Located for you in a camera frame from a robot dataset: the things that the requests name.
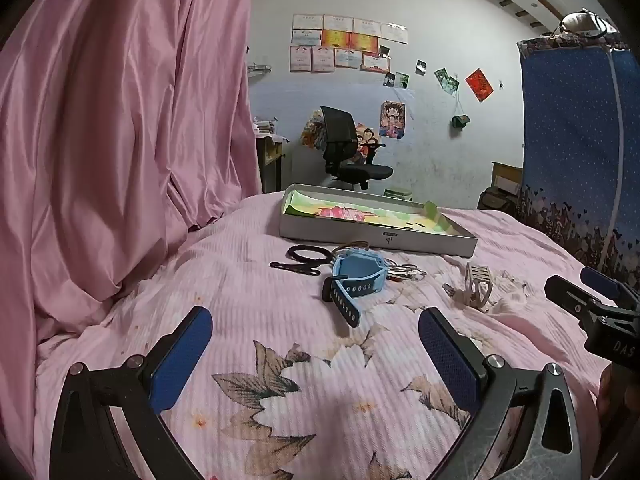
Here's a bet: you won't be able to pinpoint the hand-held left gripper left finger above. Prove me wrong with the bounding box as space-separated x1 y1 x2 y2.
50 306 213 480

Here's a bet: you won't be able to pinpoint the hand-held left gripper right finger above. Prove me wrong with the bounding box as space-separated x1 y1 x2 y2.
417 307 586 480

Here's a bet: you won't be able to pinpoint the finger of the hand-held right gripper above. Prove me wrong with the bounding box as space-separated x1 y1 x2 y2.
580 266 640 311
544 274 603 332

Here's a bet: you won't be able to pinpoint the beige claw hair clip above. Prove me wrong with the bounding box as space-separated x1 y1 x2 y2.
452 261 496 312

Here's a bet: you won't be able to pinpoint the blue smartwatch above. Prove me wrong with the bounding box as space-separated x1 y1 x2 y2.
322 252 390 329

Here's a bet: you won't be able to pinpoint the white shallow tray box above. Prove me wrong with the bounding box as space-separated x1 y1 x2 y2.
279 183 479 257

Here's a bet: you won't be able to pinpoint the brown hair tie with flower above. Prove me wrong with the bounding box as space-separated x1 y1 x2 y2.
331 241 372 257

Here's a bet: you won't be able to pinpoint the black hair tie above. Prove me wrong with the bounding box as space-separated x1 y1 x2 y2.
286 243 334 264

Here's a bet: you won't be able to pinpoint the person's right hand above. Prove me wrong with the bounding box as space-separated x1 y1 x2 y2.
597 363 614 413

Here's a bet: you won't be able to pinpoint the dark cardboard box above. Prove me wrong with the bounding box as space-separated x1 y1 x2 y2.
477 187 521 214

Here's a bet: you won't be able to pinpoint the brown cardboard box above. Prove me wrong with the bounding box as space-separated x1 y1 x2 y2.
492 161 524 196

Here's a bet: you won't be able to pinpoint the black hair clip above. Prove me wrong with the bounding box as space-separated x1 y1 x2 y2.
270 260 321 276

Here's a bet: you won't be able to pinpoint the blue patterned curtain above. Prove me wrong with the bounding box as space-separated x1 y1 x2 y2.
516 35 640 281

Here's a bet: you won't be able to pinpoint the colourful printed cloth liner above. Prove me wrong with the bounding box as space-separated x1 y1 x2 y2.
282 191 463 237

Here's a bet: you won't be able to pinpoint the wooden desk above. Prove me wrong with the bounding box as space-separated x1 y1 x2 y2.
256 135 287 195

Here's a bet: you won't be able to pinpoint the pink satin curtain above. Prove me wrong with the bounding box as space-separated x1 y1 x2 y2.
0 0 263 476

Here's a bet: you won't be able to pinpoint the black office chair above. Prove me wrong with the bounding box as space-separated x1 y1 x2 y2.
320 106 394 192

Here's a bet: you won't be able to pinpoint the pile of books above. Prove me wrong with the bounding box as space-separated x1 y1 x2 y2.
252 117 287 142

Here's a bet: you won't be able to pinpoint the colourful cartoon print sheet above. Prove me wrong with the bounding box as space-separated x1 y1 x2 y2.
300 109 381 163

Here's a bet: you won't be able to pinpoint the red paper wall decoration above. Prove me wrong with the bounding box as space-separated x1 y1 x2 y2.
465 67 495 103

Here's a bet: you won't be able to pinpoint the cartoon character wall poster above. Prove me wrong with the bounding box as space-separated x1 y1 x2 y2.
379 101 406 139

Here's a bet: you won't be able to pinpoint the pale bundle with strap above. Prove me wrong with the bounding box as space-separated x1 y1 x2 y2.
552 8 624 41

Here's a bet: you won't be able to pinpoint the scattered small wall photos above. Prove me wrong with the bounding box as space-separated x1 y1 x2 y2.
377 45 461 95

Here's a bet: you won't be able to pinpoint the group of wall certificates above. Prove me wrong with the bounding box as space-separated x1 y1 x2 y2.
289 14 410 75

